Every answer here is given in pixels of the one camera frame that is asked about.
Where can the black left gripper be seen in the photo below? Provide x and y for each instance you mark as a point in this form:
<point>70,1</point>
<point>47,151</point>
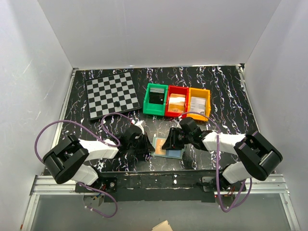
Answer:
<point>147,147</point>

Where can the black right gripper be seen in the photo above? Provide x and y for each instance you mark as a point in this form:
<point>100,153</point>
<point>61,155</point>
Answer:
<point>171,143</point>

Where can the gold VIP credit card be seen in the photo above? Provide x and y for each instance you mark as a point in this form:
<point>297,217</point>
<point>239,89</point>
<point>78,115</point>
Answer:
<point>158,147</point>

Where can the black VIP credit card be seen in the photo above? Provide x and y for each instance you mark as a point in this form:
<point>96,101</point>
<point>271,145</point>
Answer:
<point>156,98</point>

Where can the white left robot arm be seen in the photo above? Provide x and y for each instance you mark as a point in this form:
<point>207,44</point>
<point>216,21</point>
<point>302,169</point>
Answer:
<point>66,160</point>

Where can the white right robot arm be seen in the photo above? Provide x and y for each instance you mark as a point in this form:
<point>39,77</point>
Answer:
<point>258,158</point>

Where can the orange white cards stack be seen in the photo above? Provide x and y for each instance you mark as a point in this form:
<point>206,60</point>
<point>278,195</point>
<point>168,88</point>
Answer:
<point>176,103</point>

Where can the black cards stack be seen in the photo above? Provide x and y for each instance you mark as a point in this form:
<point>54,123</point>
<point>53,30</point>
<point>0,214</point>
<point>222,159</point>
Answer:
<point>157,90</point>

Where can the red plastic bin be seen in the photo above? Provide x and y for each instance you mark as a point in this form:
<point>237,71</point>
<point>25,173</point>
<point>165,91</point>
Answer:
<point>176,90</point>

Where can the green plastic bin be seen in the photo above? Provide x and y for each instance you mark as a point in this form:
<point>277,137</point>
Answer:
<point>154,109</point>

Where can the orange plastic bin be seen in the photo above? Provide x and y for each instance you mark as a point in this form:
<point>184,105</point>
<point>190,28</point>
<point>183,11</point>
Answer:
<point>202,93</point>

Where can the black grey chessboard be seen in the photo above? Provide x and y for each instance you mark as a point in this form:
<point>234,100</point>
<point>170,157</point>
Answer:
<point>114,93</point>

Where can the cardboard piece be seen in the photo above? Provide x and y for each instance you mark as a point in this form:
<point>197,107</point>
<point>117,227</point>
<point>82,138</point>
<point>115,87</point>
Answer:
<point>163,226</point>

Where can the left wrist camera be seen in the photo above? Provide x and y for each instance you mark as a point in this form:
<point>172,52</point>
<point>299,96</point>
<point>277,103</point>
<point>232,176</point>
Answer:
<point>139,124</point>

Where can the black mounting base rail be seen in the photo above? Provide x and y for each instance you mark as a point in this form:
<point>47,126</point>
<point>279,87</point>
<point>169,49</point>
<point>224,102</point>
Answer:
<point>183,185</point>

